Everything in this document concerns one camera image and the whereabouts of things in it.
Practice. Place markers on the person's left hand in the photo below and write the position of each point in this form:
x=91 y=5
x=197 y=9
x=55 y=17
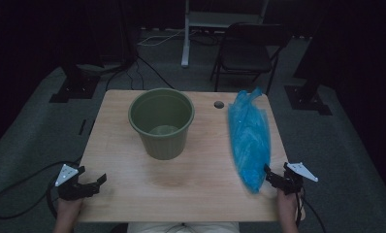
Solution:
x=69 y=207

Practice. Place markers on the black stand base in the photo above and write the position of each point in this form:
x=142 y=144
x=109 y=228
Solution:
x=305 y=100
x=76 y=87

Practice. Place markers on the white metal stand frame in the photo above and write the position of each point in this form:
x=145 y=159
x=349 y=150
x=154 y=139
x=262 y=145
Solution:
x=185 y=48

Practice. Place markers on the person's right hand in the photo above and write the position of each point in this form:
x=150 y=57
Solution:
x=286 y=201

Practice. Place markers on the person's light clothing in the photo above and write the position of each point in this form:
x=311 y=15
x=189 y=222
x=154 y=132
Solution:
x=181 y=227

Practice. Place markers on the grey round floor plate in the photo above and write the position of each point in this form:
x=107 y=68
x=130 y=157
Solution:
x=97 y=67

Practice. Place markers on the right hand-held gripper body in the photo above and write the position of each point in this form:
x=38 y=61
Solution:
x=294 y=184

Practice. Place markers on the black folding chair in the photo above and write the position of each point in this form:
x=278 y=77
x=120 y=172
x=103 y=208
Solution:
x=246 y=59

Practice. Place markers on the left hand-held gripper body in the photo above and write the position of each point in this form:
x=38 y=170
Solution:
x=72 y=190

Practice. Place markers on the black floor strip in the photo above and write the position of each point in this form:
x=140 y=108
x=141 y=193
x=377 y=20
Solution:
x=82 y=126

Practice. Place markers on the green plastic bucket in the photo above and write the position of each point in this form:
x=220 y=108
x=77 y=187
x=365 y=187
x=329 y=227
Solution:
x=163 y=145

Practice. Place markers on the blue plastic bag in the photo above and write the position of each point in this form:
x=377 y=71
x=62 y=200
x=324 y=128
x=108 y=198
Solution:
x=249 y=142

